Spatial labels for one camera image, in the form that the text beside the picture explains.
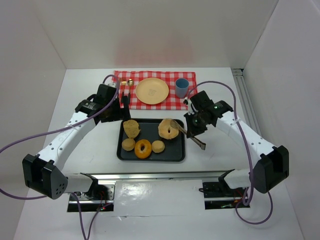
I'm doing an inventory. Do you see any large pale bagel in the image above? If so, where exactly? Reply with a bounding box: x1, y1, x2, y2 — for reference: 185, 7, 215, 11
158, 118, 180, 140

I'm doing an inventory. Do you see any small round bun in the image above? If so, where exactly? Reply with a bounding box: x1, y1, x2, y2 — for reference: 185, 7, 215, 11
151, 140, 165, 153
121, 138, 136, 152

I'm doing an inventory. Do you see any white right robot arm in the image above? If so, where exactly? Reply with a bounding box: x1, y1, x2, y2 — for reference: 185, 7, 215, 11
164, 91, 289, 194

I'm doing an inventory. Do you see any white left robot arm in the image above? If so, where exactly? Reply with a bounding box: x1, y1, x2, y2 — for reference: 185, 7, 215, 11
22, 84, 131, 200

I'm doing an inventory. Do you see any oval seeded bread slice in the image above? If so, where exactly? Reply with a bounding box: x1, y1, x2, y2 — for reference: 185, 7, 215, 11
122, 119, 141, 139

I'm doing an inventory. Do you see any red white checkered cloth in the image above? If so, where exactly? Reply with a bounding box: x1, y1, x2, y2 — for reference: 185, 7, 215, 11
113, 70, 197, 111

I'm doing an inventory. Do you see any yellow round plate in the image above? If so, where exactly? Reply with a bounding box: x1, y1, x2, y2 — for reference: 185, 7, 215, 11
135, 77, 169, 105

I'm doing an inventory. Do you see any black rectangular tray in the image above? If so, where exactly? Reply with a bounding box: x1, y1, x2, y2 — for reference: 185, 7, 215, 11
116, 118, 186, 163

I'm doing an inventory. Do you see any blue cup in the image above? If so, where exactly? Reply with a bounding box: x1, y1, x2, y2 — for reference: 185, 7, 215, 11
175, 78, 189, 99

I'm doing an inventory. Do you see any orange glazed donut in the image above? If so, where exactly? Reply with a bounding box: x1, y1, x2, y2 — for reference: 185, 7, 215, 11
134, 139, 152, 159

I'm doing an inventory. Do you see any gold fork black handle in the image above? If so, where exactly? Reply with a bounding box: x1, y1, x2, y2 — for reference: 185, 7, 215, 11
121, 78, 127, 97

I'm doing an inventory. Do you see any gold spoon black handle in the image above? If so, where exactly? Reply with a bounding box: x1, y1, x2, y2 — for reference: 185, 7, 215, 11
127, 78, 134, 101

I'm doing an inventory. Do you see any aluminium frame rail right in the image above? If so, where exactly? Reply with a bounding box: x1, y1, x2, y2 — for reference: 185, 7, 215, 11
231, 68, 262, 136

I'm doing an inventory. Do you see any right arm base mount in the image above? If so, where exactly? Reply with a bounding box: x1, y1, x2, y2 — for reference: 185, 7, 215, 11
198, 176, 249, 210

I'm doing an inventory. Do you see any aluminium rail at front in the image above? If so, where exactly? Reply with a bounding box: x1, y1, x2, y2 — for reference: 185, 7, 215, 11
89, 170, 228, 182

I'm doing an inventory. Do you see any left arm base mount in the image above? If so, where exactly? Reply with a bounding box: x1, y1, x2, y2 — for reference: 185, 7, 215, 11
67, 173, 116, 213

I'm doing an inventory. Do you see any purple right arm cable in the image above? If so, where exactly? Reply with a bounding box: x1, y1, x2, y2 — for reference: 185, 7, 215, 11
186, 80, 274, 226

